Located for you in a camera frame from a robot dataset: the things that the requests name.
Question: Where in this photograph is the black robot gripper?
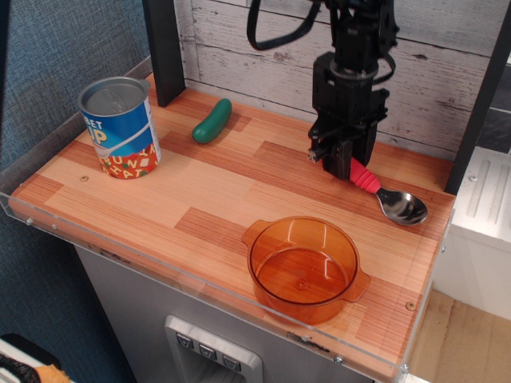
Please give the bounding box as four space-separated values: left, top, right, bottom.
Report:
308 52 390 180

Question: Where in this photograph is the red handled metal spoon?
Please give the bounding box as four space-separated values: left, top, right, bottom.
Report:
350 158 428 226

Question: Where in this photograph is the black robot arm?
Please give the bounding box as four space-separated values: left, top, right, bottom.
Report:
308 1 399 180

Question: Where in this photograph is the clear acrylic table guard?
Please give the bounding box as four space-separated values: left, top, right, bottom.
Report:
1 55 453 382

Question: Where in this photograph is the orange transparent plastic pot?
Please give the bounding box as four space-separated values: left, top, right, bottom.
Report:
242 216 370 325

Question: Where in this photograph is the green toy pickle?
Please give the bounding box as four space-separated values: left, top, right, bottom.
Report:
192 98 232 144

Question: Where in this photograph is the white toy sink unit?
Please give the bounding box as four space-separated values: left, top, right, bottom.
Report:
433 147 510 319

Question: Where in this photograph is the blue soup can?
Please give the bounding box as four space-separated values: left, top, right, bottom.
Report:
77 77 161 180

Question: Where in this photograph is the silver dispenser button panel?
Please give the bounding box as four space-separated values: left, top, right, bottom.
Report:
164 315 263 382

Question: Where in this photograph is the grey toy fridge cabinet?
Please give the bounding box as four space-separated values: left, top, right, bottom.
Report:
77 247 370 382

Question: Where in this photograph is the black and orange object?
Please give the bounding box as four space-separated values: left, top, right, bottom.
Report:
1 334 72 383

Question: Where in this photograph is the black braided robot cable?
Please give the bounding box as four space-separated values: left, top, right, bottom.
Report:
245 0 323 52

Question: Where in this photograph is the dark right frame post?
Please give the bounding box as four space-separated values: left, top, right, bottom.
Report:
444 2 510 195

